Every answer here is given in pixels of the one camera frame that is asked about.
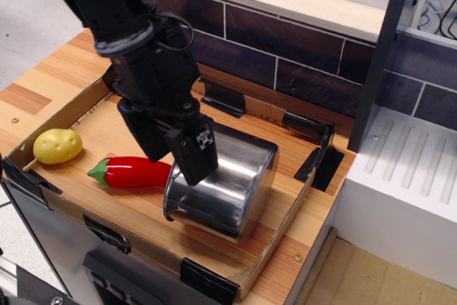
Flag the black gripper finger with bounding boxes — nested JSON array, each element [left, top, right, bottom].
[[166, 114, 219, 186], [117, 98, 171, 162]]

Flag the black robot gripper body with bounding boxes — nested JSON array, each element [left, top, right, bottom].
[[111, 15, 199, 119]]

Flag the shiny metal pot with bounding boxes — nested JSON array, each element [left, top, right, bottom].
[[164, 124, 279, 245]]

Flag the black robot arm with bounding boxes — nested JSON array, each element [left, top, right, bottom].
[[64, 0, 218, 186]]

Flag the taped cardboard fence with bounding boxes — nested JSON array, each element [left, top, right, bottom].
[[1, 48, 346, 302]]

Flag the red toy chili pepper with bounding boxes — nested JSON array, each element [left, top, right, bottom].
[[87, 156, 172, 189]]

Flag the yellow toy potato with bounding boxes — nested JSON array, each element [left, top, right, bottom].
[[33, 129, 83, 164]]

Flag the black toy oven front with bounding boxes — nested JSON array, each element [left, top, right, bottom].
[[81, 251, 169, 305]]

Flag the white toy sink drainboard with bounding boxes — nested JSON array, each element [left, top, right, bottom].
[[333, 109, 456, 287]]

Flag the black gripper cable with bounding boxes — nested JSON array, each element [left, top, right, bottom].
[[153, 11, 196, 53]]

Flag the dark grey shelf post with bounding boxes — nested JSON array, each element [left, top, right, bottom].
[[348, 0, 406, 152]]

